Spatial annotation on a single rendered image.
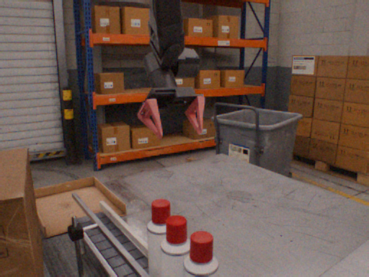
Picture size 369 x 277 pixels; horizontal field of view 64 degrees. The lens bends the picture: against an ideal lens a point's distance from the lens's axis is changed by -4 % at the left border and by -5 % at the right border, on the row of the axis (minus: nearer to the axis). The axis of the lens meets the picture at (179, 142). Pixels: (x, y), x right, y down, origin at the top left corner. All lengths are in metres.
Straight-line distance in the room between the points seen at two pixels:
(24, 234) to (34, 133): 3.83
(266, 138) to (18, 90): 3.05
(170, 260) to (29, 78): 3.91
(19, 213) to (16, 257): 0.08
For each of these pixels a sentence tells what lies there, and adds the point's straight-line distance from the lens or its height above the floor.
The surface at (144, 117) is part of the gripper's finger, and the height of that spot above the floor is 1.20.
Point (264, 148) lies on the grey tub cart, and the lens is 2.66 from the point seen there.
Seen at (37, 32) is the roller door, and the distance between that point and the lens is 4.29.
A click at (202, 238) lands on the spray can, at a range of 0.44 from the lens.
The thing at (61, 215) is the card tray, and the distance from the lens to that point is 1.08.
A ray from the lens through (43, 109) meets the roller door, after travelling 4.33.
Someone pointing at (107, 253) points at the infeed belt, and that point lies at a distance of 0.78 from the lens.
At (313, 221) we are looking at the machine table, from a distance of 1.07.
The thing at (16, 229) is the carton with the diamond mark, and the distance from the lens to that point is 0.56.
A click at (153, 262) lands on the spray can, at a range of 0.58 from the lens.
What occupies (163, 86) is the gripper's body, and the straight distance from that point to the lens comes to 0.67.
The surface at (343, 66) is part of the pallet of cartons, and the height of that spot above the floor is 1.28.
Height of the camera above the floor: 1.32
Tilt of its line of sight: 15 degrees down
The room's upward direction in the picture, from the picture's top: straight up
